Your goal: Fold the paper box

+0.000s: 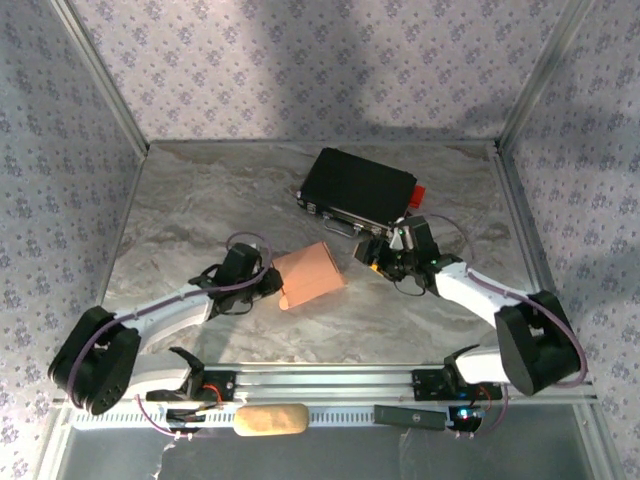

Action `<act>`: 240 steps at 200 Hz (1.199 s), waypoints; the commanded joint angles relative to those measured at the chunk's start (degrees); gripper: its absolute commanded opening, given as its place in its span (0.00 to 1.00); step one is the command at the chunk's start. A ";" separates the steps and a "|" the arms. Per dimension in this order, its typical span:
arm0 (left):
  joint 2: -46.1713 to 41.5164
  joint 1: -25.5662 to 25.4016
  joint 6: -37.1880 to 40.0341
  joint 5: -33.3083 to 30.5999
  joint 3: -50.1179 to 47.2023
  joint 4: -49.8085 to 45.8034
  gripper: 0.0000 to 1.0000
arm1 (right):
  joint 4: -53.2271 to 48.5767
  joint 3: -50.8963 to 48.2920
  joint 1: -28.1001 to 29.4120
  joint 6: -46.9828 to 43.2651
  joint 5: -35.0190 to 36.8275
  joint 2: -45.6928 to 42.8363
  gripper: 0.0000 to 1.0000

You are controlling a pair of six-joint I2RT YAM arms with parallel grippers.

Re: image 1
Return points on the aluminium rear floor rail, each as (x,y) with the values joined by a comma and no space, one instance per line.
(250,143)

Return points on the red plastic block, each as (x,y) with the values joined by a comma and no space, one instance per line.
(419,196)

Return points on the aluminium side floor rail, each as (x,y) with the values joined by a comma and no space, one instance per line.
(525,225)
(111,250)

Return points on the dark green flat device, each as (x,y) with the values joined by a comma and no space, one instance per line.
(410,416)

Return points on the tan foam pad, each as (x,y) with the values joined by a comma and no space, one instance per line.
(272,420)

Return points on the black controller board with lights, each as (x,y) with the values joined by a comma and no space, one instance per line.
(467,417)

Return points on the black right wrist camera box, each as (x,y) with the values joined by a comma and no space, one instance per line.
(417,235)

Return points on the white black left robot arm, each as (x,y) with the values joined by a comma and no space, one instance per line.
(170,312)

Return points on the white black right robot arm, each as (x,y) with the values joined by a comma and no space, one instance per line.
(470,295)

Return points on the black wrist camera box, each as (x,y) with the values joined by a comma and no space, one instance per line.
(417,235)
(240,262)

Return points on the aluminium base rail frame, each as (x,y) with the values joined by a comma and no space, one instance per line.
(325,382)

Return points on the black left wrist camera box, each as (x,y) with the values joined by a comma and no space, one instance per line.
(240,262)

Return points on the aluminium frame post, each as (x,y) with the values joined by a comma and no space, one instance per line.
(544,75)
(104,80)

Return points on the black carrying case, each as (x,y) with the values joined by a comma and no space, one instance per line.
(360,185)

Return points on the orange cloth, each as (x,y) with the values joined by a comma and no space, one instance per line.
(310,275)

